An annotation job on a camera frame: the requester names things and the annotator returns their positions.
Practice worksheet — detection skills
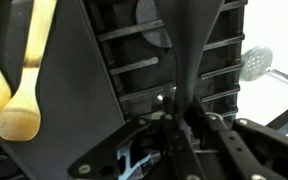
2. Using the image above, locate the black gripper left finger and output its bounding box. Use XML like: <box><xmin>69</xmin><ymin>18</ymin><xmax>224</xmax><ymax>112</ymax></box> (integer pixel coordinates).
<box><xmin>0</xmin><ymin>0</ymin><xmax>152</xmax><ymax>180</ymax></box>

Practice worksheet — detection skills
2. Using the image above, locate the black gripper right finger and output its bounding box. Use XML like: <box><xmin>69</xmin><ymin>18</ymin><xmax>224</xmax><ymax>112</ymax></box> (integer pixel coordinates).
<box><xmin>162</xmin><ymin>98</ymin><xmax>288</xmax><ymax>180</ymax></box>

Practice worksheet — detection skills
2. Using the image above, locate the light wooden spoon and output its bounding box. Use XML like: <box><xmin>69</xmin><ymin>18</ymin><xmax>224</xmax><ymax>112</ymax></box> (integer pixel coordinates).
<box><xmin>0</xmin><ymin>0</ymin><xmax>57</xmax><ymax>141</ymax></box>

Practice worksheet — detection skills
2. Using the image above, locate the steel skimmer spoon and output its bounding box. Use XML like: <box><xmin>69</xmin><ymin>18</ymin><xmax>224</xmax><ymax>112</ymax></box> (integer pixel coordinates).
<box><xmin>240</xmin><ymin>46</ymin><xmax>288</xmax><ymax>81</ymax></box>

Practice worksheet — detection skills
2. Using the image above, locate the black gas stove top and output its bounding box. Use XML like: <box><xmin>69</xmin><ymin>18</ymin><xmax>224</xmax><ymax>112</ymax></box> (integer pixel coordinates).
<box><xmin>0</xmin><ymin>0</ymin><xmax>248</xmax><ymax>178</ymax></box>

